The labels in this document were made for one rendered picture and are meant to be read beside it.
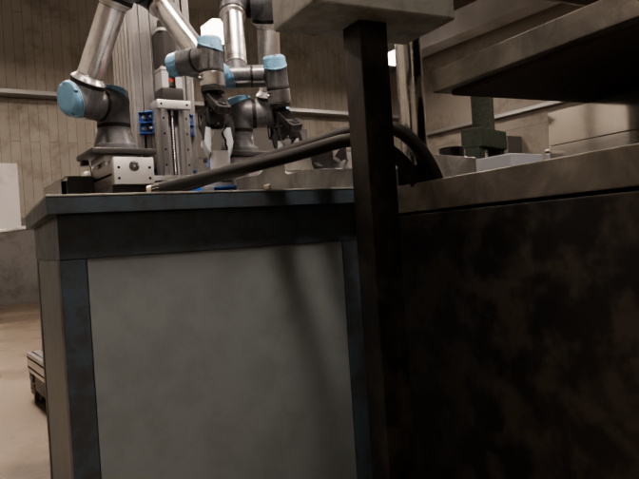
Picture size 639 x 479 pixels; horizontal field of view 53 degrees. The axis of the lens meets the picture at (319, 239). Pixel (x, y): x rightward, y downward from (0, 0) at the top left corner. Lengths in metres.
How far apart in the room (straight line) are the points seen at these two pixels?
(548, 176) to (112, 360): 0.90
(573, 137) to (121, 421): 1.21
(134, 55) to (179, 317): 1.49
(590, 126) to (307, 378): 0.89
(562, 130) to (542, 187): 0.61
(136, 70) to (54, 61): 8.69
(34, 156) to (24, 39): 1.81
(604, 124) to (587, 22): 0.46
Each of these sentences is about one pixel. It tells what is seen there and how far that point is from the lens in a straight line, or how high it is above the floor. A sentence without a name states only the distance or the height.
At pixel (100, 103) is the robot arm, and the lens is 2.35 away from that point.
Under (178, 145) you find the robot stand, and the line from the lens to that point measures 2.60.
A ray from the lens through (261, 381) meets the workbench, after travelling 1.48.
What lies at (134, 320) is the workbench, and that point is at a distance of 1.38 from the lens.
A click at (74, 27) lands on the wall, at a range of 11.58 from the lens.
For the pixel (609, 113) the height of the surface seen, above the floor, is 0.92.
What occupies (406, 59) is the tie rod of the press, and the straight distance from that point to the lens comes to 1.50.
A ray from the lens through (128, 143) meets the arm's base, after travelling 2.38.
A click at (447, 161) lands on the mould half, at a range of 2.00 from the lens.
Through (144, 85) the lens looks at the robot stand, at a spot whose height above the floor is 1.32.
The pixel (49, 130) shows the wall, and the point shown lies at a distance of 11.05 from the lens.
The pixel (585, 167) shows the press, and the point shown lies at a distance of 1.05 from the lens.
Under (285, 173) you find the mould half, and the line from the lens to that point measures 1.75.
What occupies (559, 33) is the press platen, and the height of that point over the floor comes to 1.01.
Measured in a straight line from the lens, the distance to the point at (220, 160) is 1.91.
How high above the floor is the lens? 0.68
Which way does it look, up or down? level
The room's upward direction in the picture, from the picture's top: 4 degrees counter-clockwise
